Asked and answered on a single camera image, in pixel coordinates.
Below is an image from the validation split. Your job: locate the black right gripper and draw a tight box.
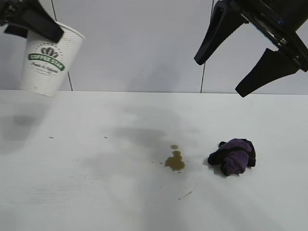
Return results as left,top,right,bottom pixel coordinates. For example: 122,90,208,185
194,0,308,98

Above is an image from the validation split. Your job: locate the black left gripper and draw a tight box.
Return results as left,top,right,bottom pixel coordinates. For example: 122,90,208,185
0,0,64,44

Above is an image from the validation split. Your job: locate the white paper coffee cup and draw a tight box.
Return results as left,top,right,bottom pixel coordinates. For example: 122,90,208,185
19,21,86,98

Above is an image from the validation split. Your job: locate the crumpled purple black cloth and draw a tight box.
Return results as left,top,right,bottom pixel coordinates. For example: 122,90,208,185
207,138,257,176

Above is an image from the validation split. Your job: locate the brown coffee spill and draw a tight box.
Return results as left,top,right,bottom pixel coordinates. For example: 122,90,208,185
164,144,186,173

